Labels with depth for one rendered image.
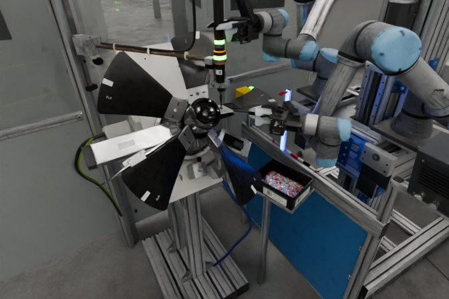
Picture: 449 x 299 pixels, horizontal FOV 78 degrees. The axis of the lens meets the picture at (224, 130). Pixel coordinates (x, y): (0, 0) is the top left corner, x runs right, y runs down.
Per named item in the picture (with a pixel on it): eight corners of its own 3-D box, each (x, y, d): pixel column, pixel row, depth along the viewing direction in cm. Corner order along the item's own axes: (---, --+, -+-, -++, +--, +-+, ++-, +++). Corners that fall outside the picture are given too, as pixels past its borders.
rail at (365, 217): (241, 133, 169) (241, 121, 165) (246, 131, 171) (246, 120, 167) (377, 240, 103) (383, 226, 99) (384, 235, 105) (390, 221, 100)
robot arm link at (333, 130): (347, 148, 93) (353, 126, 89) (313, 142, 97) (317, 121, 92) (347, 136, 99) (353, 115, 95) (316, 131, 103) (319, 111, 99)
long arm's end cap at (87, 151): (91, 149, 106) (89, 144, 96) (97, 167, 106) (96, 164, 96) (83, 151, 105) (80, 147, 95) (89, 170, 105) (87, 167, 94)
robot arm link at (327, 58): (336, 79, 145) (341, 54, 138) (311, 75, 152) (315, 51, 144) (341, 73, 153) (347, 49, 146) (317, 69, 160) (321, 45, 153)
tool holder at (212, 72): (202, 86, 101) (201, 59, 96) (211, 79, 106) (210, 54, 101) (225, 89, 98) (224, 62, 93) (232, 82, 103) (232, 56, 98)
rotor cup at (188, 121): (169, 117, 105) (177, 107, 93) (197, 97, 111) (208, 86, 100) (192, 147, 106) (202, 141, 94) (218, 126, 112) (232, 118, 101)
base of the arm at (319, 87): (324, 84, 166) (327, 68, 161) (345, 93, 155) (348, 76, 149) (305, 89, 160) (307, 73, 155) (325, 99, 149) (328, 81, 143)
